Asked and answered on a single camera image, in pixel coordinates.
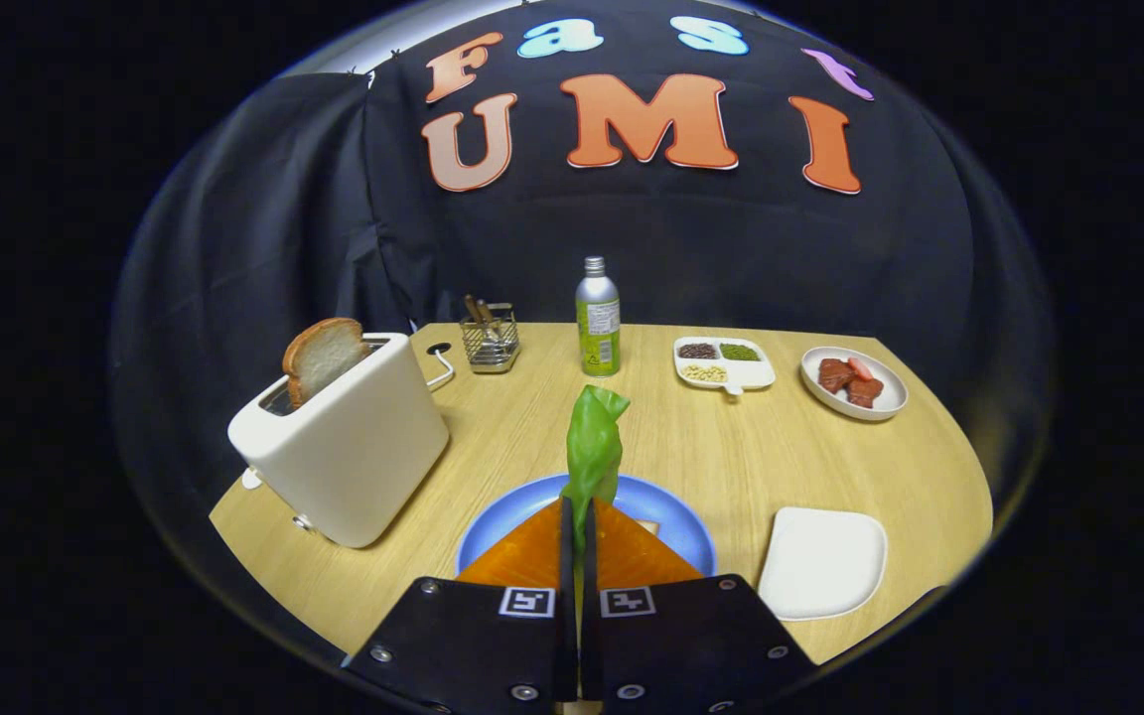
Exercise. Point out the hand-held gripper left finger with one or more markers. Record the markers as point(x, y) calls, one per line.
point(473, 645)

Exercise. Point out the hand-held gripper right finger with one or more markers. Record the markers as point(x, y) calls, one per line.
point(691, 645)

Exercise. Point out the green lettuce leaf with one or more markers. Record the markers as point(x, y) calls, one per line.
point(594, 447)

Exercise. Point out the brown-crusted bread slice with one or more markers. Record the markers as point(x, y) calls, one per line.
point(319, 357)

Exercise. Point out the blue round plate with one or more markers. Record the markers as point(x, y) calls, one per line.
point(502, 521)

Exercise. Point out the white square plate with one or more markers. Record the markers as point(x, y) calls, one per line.
point(820, 561)

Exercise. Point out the white toaster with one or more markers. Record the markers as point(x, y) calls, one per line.
point(354, 447)

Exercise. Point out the pile of pale beans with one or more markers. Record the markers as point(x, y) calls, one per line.
point(704, 373)

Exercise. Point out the white divided dish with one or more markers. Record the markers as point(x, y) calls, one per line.
point(751, 375)

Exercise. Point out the pile of dark beans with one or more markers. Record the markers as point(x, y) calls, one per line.
point(698, 351)

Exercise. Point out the pile of green beans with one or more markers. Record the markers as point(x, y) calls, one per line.
point(740, 352)

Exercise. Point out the dark red meat piece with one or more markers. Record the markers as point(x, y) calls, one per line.
point(835, 375)
point(865, 392)

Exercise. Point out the round white plate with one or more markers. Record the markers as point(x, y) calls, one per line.
point(890, 397)

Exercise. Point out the pink meat piece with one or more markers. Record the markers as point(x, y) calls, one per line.
point(860, 367)

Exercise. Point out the silver bottle with green label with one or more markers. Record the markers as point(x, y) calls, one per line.
point(598, 328)

